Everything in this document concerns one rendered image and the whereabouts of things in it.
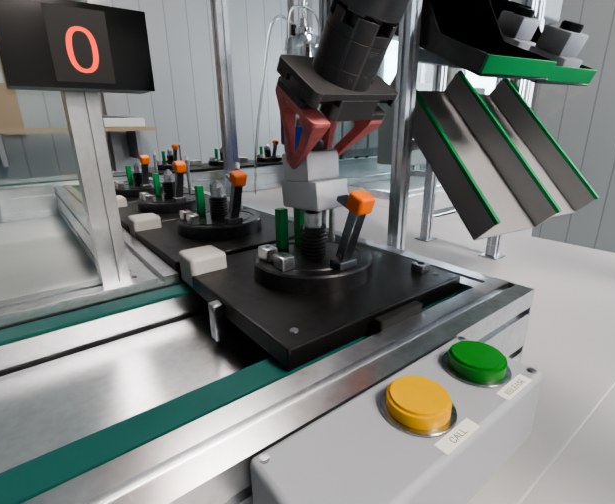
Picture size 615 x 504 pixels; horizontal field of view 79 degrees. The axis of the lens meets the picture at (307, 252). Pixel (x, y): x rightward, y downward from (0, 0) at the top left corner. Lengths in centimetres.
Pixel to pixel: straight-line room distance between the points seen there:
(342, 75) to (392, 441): 28
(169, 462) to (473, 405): 19
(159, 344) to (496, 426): 32
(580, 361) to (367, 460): 39
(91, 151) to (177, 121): 344
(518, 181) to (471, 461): 46
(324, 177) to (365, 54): 13
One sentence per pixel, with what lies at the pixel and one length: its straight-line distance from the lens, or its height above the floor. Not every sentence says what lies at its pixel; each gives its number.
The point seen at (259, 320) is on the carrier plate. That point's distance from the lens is 34.
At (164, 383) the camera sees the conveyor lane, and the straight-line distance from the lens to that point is 38.
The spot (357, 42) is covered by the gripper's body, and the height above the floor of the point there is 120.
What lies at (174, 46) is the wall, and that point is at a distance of 398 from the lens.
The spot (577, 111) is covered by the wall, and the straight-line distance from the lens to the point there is 364.
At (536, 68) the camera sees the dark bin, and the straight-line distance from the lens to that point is 61.
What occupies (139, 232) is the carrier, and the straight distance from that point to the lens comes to 69.
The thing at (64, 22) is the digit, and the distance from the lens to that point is 43.
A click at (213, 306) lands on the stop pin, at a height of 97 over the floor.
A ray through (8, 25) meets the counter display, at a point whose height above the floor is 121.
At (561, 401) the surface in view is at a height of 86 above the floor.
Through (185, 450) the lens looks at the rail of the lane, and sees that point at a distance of 25.
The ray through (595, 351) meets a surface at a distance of 61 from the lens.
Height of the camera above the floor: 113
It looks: 19 degrees down
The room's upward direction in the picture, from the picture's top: 1 degrees counter-clockwise
